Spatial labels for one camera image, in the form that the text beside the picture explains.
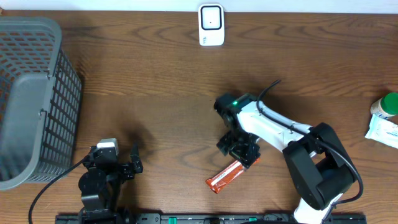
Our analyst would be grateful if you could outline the grey plastic mesh basket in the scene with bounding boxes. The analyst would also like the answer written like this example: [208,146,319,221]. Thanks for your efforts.
[1,16,82,190]

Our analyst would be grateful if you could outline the light teal snack packet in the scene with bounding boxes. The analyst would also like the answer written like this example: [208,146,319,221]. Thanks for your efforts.
[365,115,398,148]

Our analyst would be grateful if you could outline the green lid jar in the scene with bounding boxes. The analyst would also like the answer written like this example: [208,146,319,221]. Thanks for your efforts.
[370,92,398,119]

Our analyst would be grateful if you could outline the black left camera cable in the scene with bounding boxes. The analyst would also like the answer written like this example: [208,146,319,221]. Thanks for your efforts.
[27,157,90,224]

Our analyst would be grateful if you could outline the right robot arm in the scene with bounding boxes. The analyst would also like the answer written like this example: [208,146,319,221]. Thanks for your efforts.
[214,94,366,223]

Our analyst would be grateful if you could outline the red Top chocolate bar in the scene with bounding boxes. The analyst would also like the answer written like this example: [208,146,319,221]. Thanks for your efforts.
[205,160,248,194]

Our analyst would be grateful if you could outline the white barcode scanner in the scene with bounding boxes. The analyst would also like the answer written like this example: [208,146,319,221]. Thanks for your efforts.
[198,3,225,47]

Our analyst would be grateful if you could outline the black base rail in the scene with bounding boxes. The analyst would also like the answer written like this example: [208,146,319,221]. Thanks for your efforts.
[55,212,368,224]

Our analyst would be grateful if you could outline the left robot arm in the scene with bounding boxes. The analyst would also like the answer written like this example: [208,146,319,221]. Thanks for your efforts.
[78,138,143,223]

